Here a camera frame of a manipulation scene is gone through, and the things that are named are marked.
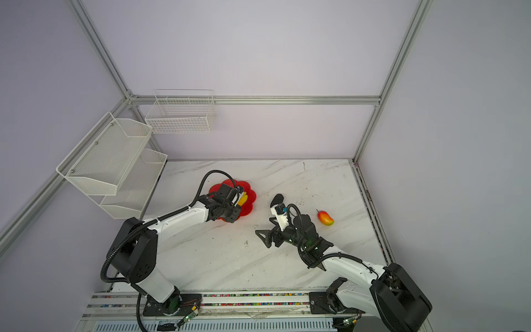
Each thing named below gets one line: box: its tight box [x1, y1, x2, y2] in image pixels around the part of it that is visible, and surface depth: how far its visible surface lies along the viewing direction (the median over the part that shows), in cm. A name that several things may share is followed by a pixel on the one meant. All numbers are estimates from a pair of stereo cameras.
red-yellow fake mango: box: [315, 208, 335, 226], surface depth 95 cm
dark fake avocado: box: [270, 193, 285, 208], surface depth 103 cm
